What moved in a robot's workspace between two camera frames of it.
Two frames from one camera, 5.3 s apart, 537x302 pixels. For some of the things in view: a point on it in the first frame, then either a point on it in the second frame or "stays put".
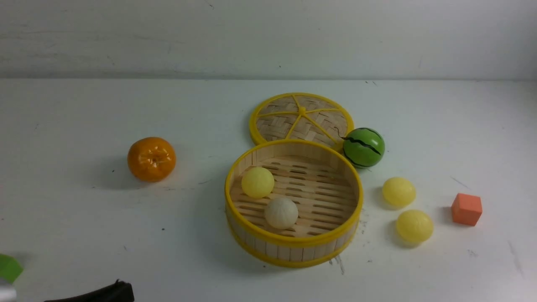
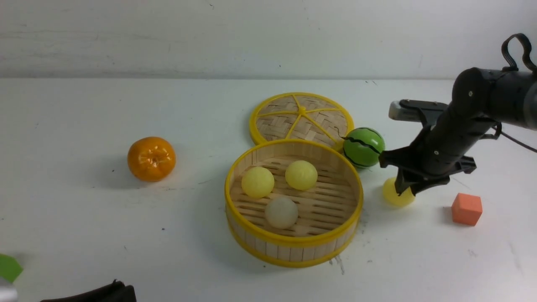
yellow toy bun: [399, 191] stays put
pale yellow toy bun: [257, 182] stays put
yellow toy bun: [415, 226] to [301, 175]
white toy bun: [281, 213] stays put
